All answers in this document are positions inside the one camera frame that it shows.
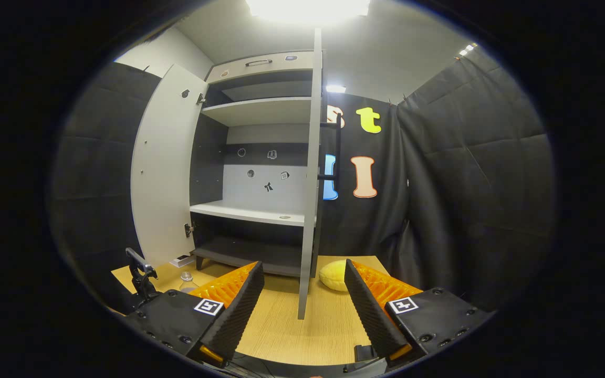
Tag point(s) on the yellow plush fruit toy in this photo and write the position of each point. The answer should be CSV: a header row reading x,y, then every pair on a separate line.
x,y
334,275

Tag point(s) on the grey cabinet door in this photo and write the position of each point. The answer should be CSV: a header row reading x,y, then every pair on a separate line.
x,y
310,184
166,168

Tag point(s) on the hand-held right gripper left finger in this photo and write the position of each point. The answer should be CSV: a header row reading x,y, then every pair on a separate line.
x,y
239,310

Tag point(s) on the black backdrop cloth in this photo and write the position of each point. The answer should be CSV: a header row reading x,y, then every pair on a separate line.
x,y
465,173
97,157

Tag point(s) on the large ceiling light panel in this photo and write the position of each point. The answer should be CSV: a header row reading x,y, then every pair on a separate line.
x,y
308,10

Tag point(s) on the small white box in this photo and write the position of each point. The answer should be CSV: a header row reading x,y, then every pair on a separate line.
x,y
181,261

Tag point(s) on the white cabinet shelf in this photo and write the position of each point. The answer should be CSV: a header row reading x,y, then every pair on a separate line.
x,y
260,111
239,211

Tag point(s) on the small ceiling light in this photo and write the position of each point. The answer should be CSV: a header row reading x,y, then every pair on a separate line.
x,y
335,88
468,50

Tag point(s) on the metal door hinge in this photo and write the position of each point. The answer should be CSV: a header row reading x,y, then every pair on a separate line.
x,y
200,98
189,229

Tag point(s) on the grey open cabinet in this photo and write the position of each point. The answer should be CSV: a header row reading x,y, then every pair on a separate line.
x,y
208,163

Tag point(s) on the grey cabinet drawer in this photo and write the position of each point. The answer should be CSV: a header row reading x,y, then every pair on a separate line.
x,y
266,72

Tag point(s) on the clear plastic bottle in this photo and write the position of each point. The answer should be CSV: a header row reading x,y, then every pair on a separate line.
x,y
187,284

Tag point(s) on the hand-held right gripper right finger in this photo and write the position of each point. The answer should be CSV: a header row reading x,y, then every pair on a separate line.
x,y
371,315

